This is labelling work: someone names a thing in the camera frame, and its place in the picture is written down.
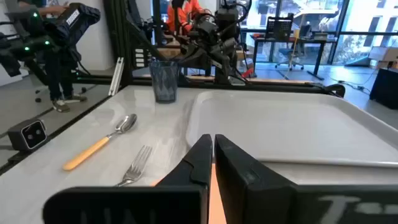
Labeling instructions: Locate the grey plastic tray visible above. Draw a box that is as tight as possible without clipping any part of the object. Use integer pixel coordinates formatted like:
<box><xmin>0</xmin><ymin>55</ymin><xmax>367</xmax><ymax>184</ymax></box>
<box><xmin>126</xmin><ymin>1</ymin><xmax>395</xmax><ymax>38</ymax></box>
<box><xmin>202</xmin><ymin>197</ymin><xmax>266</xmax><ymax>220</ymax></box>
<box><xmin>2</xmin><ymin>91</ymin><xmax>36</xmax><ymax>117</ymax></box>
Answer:
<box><xmin>185</xmin><ymin>89</ymin><xmax>398</xmax><ymax>169</ymax></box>

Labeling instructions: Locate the black aluminium rig frame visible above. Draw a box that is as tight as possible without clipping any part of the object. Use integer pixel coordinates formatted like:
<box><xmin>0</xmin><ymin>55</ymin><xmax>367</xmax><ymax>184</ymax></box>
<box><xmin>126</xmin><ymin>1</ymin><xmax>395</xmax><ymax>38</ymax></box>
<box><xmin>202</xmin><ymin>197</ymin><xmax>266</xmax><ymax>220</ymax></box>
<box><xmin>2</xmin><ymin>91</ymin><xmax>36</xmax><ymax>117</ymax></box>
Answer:
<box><xmin>74</xmin><ymin>0</ymin><xmax>346</xmax><ymax>98</ymax></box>

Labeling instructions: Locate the black mesh chair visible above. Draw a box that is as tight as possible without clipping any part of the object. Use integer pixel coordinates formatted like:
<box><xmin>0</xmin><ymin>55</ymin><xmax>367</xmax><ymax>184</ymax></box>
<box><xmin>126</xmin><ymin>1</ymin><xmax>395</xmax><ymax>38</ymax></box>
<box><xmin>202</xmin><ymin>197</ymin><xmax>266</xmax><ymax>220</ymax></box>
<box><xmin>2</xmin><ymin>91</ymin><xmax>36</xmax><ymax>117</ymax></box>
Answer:
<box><xmin>265</xmin><ymin>14</ymin><xmax>295</xmax><ymax>41</ymax></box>

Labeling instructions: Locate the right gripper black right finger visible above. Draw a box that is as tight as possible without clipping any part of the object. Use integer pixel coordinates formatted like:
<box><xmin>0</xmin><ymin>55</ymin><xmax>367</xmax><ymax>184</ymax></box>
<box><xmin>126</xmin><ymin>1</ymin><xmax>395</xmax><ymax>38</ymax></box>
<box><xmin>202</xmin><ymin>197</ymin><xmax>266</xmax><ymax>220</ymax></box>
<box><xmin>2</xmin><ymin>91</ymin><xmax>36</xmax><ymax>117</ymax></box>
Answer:
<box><xmin>214</xmin><ymin>134</ymin><xmax>398</xmax><ymax>224</ymax></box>

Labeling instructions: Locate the black desk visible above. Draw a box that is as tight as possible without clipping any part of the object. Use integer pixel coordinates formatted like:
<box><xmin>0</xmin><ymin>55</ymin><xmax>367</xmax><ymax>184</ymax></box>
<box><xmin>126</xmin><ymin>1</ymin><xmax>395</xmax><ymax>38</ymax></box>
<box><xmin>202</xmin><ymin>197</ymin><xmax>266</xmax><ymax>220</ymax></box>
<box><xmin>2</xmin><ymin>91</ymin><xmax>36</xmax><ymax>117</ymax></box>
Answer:
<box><xmin>250</xmin><ymin>34</ymin><xmax>329</xmax><ymax>81</ymax></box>

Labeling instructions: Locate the person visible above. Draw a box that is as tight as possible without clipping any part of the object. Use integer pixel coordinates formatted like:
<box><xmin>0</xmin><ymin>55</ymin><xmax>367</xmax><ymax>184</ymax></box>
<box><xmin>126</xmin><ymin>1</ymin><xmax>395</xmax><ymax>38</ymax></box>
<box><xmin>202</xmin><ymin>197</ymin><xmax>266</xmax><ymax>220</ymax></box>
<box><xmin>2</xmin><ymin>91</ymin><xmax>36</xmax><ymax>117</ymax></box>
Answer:
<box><xmin>166</xmin><ymin>0</ymin><xmax>206</xmax><ymax>35</ymax></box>
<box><xmin>18</xmin><ymin>0</ymin><xmax>88</xmax><ymax>113</ymax></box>

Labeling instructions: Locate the spoon with yellow handle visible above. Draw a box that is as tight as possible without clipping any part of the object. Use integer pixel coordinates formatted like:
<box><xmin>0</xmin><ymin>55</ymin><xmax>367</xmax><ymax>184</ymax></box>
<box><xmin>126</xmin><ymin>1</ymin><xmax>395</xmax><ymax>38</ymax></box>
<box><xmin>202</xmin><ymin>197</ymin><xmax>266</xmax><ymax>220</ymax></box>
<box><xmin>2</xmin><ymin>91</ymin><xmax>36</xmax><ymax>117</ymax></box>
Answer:
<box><xmin>62</xmin><ymin>113</ymin><xmax>138</xmax><ymax>172</ymax></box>

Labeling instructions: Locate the black cabinet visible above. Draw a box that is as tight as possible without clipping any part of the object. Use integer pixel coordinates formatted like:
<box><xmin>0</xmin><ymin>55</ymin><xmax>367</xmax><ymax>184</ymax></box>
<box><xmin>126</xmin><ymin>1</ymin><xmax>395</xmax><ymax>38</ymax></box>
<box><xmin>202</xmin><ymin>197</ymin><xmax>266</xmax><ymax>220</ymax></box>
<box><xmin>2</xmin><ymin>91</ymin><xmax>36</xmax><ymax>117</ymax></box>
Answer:
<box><xmin>369</xmin><ymin>68</ymin><xmax>398</xmax><ymax>110</ymax></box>

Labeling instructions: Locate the black table-level camera box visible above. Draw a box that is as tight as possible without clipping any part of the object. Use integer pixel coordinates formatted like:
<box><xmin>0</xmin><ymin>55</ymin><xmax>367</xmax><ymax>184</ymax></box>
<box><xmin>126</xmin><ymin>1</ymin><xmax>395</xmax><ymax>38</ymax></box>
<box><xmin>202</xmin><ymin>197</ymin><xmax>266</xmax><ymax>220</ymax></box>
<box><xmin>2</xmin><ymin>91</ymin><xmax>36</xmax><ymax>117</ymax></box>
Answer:
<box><xmin>6</xmin><ymin>118</ymin><xmax>48</xmax><ymax>152</ymax></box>

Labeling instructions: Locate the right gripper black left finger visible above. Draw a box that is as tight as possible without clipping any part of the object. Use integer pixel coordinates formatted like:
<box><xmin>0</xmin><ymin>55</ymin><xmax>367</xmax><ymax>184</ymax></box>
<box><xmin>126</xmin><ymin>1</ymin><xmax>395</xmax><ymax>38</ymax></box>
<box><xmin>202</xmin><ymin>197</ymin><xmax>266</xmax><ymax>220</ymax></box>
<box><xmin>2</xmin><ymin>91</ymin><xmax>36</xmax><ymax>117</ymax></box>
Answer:
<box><xmin>43</xmin><ymin>133</ymin><xmax>214</xmax><ymax>224</ymax></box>

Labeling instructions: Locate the fork with pink handle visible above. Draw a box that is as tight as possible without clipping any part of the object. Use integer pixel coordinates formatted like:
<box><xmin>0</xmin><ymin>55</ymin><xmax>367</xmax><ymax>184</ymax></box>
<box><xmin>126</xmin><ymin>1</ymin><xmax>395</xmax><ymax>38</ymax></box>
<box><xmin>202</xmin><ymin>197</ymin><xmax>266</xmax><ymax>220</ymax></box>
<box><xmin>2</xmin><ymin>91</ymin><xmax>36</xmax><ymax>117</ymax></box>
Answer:
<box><xmin>115</xmin><ymin>144</ymin><xmax>153</xmax><ymax>187</ymax></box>

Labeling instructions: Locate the black floor cable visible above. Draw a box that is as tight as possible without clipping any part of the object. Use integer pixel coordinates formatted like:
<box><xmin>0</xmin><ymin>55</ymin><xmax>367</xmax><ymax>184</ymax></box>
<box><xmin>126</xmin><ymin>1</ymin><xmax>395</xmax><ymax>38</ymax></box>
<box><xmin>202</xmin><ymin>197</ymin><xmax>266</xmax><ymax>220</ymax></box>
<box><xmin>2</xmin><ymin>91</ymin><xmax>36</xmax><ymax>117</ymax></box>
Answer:
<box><xmin>329</xmin><ymin>73</ymin><xmax>373</xmax><ymax>95</ymax></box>

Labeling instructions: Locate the silver aluminium bar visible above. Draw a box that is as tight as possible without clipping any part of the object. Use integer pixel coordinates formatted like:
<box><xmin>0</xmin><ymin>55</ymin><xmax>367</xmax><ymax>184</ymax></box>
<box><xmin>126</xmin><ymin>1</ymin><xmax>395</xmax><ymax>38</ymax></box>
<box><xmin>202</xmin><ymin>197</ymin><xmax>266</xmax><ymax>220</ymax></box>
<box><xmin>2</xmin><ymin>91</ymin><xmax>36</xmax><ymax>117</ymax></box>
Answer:
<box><xmin>108</xmin><ymin>57</ymin><xmax>124</xmax><ymax>96</ymax></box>

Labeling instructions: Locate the cardboard box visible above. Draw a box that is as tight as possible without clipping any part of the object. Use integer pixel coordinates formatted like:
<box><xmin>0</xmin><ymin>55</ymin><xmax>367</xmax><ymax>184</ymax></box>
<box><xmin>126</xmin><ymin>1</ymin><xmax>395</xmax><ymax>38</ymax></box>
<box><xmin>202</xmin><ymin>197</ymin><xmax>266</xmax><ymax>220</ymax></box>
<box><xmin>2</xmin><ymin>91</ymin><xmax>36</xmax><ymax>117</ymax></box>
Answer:
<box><xmin>368</xmin><ymin>46</ymin><xmax>398</xmax><ymax>70</ymax></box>

